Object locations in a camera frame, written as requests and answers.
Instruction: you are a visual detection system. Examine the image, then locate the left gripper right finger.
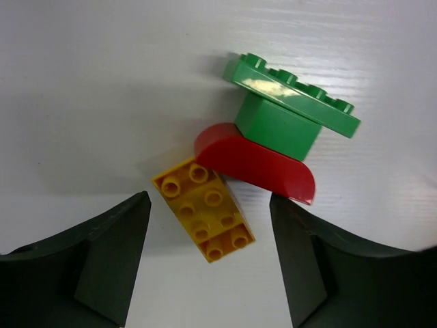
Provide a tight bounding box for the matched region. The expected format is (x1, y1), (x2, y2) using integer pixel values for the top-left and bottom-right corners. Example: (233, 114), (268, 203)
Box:
(270, 195), (436, 327)

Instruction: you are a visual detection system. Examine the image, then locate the yellow lego brick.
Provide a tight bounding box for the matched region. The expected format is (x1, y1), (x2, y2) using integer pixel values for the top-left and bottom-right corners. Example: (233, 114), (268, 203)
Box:
(152, 158), (255, 263)

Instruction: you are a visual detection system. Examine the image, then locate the red curved lego brick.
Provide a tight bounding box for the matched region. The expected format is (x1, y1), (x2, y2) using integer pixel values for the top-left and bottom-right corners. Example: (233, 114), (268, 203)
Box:
(194, 122), (316, 205)

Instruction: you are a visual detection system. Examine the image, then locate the green small lego brick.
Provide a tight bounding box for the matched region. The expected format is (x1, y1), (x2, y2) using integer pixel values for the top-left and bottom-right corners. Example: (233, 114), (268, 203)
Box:
(234, 93), (322, 161)

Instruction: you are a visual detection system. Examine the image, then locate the green lego plate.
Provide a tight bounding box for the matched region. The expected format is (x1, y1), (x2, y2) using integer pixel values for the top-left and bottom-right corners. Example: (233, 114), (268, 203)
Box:
(223, 53), (361, 138)

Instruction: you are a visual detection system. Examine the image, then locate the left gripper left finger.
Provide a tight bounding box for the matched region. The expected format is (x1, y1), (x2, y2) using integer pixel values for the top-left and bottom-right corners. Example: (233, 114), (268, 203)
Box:
(1, 191), (151, 327)

